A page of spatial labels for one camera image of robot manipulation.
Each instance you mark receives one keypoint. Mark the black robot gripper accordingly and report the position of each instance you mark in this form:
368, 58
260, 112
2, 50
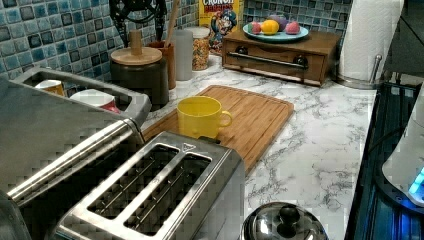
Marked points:
138, 12

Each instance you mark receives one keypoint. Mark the round wooden lid with knob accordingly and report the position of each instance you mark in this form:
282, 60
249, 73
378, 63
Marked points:
136, 54

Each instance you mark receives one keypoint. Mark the cereal jar with white lid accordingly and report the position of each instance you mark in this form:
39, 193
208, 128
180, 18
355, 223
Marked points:
200, 47

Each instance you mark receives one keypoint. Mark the dark tea container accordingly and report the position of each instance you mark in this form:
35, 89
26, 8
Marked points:
150, 79

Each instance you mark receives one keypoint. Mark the steel pot lid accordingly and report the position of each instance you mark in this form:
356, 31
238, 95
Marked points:
282, 221

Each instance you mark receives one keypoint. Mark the wooden spoon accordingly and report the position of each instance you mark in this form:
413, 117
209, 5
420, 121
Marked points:
172, 21

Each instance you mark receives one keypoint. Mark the brown wooden utensil cup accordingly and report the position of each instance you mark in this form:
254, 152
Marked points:
168, 53

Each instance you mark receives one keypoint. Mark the frosted plastic cup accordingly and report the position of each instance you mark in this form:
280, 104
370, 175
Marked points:
183, 45

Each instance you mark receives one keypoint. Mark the yellow cereal box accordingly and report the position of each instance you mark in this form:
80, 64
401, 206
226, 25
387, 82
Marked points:
221, 17

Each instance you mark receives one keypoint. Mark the white cup red band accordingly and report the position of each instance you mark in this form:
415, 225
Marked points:
96, 98

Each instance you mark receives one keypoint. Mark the toy strawberry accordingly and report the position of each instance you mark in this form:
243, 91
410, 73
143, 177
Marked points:
254, 28

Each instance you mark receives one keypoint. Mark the yellow mug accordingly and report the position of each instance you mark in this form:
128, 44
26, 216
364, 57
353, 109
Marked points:
202, 116

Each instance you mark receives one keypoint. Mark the toy lemon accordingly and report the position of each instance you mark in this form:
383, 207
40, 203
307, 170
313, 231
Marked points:
270, 27

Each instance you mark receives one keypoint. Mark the purple toy fruit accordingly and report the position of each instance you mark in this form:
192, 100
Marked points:
281, 20

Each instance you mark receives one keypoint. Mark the light blue plate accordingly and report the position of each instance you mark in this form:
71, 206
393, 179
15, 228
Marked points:
279, 37

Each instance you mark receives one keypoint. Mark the pink toy fruit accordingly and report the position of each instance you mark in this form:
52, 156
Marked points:
292, 28

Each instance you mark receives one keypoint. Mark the stainless toaster oven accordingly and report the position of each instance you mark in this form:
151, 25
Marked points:
54, 150

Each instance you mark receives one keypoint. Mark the bamboo cutting board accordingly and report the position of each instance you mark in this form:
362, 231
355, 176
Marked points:
256, 119

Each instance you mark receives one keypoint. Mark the stainless two-slot toaster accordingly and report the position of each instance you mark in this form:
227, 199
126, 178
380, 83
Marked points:
174, 188

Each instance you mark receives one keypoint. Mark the wooden drawer box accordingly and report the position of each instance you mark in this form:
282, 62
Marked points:
307, 60

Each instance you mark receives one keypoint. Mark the paper towel roll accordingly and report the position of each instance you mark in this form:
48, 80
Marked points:
370, 30

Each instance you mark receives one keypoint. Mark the steel paper towel holder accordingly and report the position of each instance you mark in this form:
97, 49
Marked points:
372, 82

